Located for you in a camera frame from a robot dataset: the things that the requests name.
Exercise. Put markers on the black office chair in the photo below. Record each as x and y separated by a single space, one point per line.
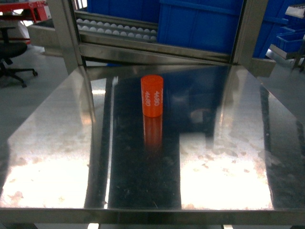
9 50

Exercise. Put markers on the red metal table frame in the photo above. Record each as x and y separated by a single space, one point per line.
30 6

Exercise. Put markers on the stainless steel rack frame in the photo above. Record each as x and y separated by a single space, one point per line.
60 35

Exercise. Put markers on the blue crate at right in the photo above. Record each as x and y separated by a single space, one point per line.
274 19

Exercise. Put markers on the large blue plastic crate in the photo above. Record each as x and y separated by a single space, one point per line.
209 25

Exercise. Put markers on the small blue bin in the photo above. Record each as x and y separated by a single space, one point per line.
290 39

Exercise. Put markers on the white roller conveyor track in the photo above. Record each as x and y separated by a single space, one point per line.
117 29

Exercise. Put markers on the orange cylindrical capacitor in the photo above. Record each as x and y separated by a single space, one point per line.
152 95

